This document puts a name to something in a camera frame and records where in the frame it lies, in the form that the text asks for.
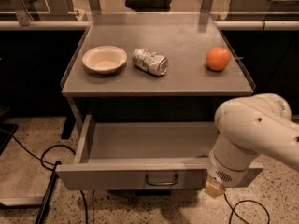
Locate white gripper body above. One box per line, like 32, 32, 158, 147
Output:
206, 134, 258, 188

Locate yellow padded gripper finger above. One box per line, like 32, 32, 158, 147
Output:
205, 176, 225, 198

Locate grey top drawer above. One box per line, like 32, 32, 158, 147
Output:
55, 112, 264, 191

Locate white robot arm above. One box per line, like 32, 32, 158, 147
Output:
205, 93, 299, 198

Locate grey drawer cabinet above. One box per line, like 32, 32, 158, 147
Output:
57, 13, 254, 191

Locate orange fruit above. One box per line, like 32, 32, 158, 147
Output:
206, 47, 231, 71

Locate crushed silver soda can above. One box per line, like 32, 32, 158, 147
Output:
132, 48, 168, 77

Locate white paper bowl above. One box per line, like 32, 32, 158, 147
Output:
82, 46, 127, 75

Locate black floor bar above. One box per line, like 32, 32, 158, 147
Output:
35, 161, 61, 224

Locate black floor cable right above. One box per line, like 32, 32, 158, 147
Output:
222, 192, 271, 224

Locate black floor cable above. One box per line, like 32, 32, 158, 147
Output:
0, 128, 95, 224
222, 192, 271, 224

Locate white horizontal rail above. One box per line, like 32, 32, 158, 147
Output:
0, 20, 299, 32

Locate black floor cable left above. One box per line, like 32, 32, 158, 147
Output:
0, 128, 95, 224

